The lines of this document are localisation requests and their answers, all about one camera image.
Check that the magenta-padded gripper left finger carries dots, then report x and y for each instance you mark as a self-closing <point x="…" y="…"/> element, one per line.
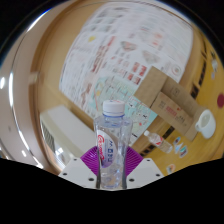
<point x="88" y="163"/>

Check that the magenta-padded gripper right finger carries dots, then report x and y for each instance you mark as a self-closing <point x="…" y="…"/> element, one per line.
<point x="136" y="163"/>

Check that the clear water bottle white cap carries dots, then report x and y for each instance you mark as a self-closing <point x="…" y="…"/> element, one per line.
<point x="113" y="156"/>

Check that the clear bottle with red label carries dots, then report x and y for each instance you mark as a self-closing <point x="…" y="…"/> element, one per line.
<point x="160" y="141"/>

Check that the white cabinet unit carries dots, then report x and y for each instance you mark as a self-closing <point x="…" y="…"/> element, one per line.
<point x="71" y="133"/>

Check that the red and white table sticker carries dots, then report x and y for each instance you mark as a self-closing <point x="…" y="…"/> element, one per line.
<point x="170" y="168"/>

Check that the blue oval table sticker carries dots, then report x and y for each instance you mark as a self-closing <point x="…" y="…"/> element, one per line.
<point x="176" y="140"/>

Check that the white triangular table sticker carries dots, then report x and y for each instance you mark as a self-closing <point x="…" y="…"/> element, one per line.
<point x="180" y="147"/>

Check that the brown cardboard box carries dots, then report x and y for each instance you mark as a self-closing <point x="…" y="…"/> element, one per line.
<point x="173" y="106"/>

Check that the flat round red coaster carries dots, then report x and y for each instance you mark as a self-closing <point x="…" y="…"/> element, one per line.
<point x="221" y="100"/>

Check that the large printed wall posters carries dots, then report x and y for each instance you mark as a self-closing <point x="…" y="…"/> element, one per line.
<point x="116" y="50"/>

